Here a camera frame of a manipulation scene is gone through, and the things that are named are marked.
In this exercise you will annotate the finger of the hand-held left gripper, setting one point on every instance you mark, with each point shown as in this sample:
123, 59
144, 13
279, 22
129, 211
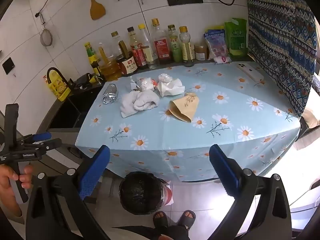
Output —
55, 143
42, 136

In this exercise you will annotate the small white packet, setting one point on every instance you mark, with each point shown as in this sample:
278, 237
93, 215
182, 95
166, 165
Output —
223, 60

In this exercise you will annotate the crushed clear plastic bottle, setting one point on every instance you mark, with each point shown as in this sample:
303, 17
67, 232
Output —
110, 94

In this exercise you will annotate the person's sandaled foot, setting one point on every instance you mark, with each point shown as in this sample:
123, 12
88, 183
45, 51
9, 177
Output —
160, 218
186, 218

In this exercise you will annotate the white towel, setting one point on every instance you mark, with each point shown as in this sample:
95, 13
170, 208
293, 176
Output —
141, 102

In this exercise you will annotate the person's black trousers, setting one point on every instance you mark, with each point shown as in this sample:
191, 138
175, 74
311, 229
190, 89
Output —
175, 232

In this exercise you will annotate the blue daisy print tablecloth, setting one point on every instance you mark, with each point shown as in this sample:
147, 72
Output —
225, 140

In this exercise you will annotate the dark soy sauce jug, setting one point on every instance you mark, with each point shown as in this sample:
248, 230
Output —
127, 66

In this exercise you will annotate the tall bottle with red label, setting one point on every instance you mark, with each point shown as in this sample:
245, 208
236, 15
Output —
162, 47

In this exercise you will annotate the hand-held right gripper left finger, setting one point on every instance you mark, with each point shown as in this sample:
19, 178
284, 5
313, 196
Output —
95, 172

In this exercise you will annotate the white tissue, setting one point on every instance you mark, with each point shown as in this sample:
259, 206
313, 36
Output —
172, 87

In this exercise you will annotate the brown paper bag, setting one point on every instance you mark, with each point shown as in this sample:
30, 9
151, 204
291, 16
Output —
183, 107

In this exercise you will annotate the wooden spatula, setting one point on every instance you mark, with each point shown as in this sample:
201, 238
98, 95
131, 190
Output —
97, 8

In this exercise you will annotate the person's right sandaled foot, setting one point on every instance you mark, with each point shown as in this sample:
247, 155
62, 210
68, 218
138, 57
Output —
186, 218

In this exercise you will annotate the yellow cooking oil jug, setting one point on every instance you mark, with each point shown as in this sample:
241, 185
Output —
110, 71

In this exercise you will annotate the black wall switch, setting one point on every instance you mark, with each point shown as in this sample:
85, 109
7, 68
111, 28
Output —
8, 65

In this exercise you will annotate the clear plastic wrap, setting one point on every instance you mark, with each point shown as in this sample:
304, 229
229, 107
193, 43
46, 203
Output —
165, 78

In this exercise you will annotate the blue white plastic bag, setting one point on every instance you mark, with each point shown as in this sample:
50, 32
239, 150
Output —
216, 43

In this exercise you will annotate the black sink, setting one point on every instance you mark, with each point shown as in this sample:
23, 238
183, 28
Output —
67, 112

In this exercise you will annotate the person's left hand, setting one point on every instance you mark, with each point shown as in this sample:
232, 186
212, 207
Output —
7, 180

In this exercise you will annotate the beige cloth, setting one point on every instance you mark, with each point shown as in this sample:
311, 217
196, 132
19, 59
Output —
311, 117

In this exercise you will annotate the dark bottle with green label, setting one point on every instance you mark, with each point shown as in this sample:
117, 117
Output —
92, 60

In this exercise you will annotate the clear bottle with gold cap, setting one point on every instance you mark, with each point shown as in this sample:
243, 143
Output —
115, 41

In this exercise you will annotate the person's left sandaled foot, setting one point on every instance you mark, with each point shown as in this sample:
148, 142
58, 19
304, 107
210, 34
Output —
160, 218

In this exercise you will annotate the silver foil wrapper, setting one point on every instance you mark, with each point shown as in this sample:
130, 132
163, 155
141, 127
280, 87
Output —
134, 85

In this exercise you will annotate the amber bottle with red label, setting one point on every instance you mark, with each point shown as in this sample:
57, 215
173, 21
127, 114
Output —
137, 52

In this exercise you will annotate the clear bottle with cream label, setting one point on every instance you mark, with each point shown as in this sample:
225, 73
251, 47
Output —
148, 51

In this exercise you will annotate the blue patterned cloth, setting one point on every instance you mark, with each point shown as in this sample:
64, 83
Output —
277, 37

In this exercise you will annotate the metal mesh strainer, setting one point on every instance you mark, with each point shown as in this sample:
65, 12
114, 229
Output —
46, 40

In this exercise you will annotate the person's beige shirt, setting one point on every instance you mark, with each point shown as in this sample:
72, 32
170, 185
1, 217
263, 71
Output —
135, 235

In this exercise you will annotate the green packet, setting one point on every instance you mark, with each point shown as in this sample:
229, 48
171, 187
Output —
236, 38

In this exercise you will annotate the black faucet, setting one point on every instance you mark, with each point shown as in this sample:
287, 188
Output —
50, 71

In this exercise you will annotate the clear bottle with pale label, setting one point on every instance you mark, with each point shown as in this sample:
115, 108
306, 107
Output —
187, 50

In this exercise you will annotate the small brown jar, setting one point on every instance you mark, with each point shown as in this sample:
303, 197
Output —
200, 53

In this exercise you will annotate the black sink caddy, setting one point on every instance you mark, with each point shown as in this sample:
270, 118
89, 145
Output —
83, 81

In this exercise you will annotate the white smartphone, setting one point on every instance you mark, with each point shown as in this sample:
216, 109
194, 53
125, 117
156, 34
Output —
250, 71

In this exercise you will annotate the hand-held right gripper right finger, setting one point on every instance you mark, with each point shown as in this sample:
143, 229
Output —
222, 170

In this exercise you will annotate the waste bin with black bag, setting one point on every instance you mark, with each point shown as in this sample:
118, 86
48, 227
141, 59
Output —
140, 192

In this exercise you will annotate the red yellow snack wrapper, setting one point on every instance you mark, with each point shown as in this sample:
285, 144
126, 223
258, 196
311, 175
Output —
146, 83

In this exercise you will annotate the yellow packet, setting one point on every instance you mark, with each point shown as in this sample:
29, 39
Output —
216, 27

